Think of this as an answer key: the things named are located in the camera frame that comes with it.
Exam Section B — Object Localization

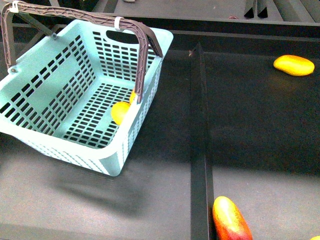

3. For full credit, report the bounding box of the light blue plastic basket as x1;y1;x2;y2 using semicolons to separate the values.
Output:
0;20;163;176

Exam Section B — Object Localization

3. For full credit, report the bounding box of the brown basket handle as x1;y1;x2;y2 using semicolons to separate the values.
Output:
0;0;163;104

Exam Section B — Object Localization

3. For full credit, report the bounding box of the yellow orange mango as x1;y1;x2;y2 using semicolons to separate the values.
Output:
129;90;136;104

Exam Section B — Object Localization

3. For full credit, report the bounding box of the red yellow mango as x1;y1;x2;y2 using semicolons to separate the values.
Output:
212;196;253;240

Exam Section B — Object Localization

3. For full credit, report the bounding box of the yellow mango far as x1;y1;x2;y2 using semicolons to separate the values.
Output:
273;54;315;77

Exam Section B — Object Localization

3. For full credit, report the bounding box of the yellow mango beneath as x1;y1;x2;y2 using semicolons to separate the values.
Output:
310;235;320;240

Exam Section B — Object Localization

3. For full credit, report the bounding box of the black bin divider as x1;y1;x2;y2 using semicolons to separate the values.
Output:
190;43;215;240

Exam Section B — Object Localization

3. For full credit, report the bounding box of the white zip tie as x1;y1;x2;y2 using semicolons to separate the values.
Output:
114;16;124;33
9;0;20;14

